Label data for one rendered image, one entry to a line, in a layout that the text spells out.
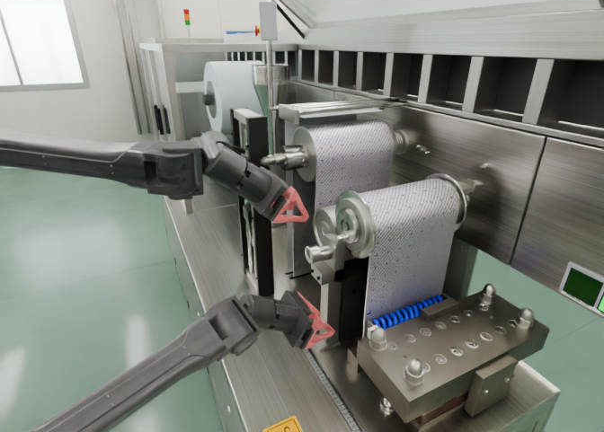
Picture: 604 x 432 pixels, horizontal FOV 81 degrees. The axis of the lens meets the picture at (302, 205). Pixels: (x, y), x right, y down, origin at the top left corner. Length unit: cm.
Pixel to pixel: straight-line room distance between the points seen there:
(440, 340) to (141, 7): 577
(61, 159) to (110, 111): 549
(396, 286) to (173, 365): 51
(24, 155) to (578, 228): 95
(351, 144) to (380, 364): 51
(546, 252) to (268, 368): 66
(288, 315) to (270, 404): 24
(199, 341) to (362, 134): 64
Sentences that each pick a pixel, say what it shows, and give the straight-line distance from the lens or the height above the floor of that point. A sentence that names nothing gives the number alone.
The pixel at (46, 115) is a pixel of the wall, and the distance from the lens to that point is 621.
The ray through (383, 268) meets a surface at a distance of 80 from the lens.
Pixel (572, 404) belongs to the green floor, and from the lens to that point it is 238.
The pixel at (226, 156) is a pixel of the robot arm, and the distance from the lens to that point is 57.
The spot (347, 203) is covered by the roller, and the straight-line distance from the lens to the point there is 76.
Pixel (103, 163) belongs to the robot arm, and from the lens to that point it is 61.
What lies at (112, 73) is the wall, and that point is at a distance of 607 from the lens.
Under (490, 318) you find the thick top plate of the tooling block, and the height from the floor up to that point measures 103.
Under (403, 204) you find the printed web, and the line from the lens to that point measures 78.
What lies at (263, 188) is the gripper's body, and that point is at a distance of 60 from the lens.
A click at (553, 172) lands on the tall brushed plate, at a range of 84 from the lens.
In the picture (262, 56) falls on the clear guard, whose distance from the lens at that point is 163.
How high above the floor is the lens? 161
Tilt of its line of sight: 25 degrees down
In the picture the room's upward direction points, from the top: straight up
